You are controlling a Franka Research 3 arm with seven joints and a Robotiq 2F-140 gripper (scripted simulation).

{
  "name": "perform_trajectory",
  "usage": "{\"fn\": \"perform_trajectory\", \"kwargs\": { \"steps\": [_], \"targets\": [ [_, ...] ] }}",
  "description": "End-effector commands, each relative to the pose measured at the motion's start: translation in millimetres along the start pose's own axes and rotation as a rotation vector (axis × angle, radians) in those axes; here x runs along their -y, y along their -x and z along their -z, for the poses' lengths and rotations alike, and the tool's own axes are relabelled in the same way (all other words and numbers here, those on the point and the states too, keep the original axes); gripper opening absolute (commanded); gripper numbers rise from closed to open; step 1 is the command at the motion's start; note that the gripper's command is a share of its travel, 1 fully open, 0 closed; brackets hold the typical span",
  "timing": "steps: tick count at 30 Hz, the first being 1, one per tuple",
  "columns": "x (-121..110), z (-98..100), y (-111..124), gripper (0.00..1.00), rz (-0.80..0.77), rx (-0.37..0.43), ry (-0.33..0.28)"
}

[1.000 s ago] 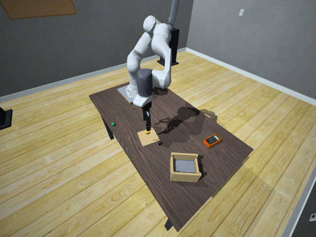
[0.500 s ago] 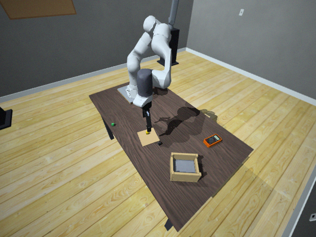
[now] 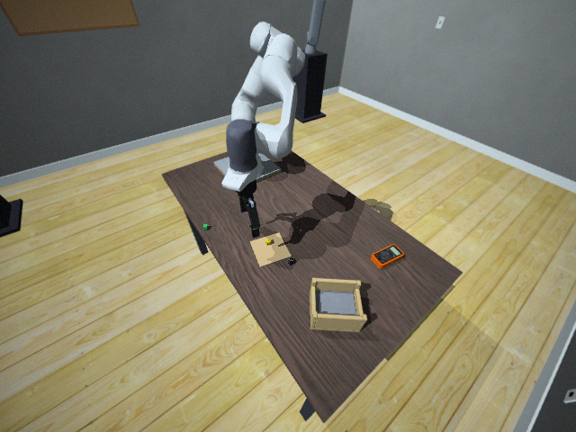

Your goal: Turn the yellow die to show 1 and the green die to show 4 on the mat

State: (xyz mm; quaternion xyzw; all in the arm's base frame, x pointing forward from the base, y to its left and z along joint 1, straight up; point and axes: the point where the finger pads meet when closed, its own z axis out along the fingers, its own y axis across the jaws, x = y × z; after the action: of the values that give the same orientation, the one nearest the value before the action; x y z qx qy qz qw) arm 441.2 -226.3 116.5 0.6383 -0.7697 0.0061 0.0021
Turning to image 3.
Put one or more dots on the tan wooden crate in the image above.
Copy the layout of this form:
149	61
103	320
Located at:
336	305

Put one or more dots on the tan flat mat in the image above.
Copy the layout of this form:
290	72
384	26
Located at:
268	254

